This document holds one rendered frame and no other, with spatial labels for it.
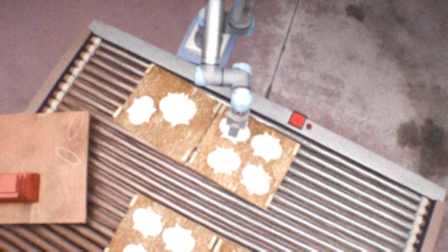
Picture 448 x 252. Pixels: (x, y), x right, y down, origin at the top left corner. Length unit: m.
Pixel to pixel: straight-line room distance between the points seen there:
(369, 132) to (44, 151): 2.28
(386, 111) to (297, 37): 0.94
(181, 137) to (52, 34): 1.90
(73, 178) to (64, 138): 0.19
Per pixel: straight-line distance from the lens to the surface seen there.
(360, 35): 3.37
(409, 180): 2.00
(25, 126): 1.87
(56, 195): 1.73
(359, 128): 2.99
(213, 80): 1.44
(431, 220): 2.00
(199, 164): 1.73
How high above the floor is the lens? 2.63
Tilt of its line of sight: 72 degrees down
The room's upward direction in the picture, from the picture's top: 11 degrees clockwise
